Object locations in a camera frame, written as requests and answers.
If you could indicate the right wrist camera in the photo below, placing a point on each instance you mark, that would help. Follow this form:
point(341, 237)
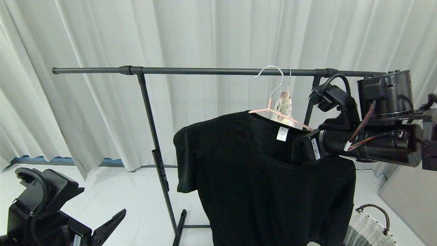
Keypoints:
point(336, 99)

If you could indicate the white laundry basket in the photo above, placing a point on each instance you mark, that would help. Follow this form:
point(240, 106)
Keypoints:
point(368, 232)

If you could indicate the white curtain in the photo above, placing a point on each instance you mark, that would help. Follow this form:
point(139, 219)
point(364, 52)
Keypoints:
point(205, 34)

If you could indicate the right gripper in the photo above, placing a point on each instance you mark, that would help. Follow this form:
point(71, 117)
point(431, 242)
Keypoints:
point(315, 147)

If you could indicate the pink clothes hanger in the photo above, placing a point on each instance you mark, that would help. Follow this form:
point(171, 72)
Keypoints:
point(269, 106)
point(290, 80)

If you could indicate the black clothes rack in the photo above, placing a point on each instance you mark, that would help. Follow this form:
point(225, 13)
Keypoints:
point(205, 71)

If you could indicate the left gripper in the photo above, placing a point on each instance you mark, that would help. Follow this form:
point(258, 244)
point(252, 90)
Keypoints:
point(76, 235)

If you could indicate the black garment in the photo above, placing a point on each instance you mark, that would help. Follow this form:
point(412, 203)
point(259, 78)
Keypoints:
point(266, 191)

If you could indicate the cream printed garment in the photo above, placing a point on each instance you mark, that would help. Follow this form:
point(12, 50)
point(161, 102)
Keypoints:
point(285, 106)

